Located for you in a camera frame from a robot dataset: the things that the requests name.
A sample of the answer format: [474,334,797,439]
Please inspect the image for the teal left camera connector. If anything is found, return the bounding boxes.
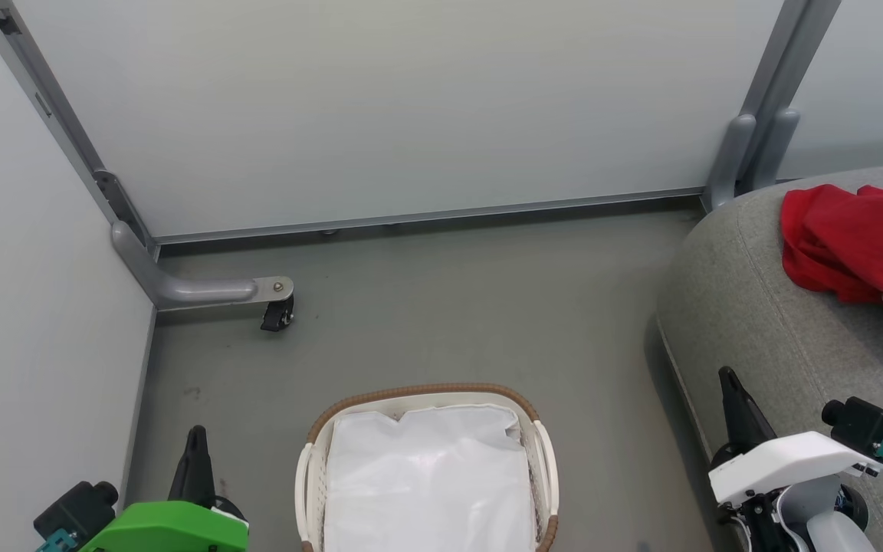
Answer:
[35,528,79,552]

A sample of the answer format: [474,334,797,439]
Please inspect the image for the grey partition post with foot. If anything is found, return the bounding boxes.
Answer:
[0,0,295,312]

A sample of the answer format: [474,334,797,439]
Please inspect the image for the white basket liner cloth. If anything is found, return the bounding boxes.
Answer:
[322,403,539,552]

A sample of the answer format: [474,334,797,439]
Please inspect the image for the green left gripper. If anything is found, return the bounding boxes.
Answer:
[77,425,251,552]

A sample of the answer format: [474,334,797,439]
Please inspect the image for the red garment with white stripes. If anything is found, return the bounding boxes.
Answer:
[780,173,883,340]

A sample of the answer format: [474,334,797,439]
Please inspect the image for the grey fabric sofa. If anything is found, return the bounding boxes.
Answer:
[655,162,883,552]

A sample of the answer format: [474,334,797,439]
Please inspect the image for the white wicker-rimmed laundry basket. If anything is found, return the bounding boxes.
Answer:
[294,383,561,552]

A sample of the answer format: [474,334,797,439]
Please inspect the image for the black caster wheel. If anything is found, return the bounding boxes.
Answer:
[259,294,296,333]

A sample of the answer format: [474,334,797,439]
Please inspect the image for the grey partition bottom rail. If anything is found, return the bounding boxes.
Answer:
[153,186,707,247]

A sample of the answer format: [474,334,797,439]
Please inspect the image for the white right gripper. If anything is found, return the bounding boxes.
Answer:
[707,366,881,534]

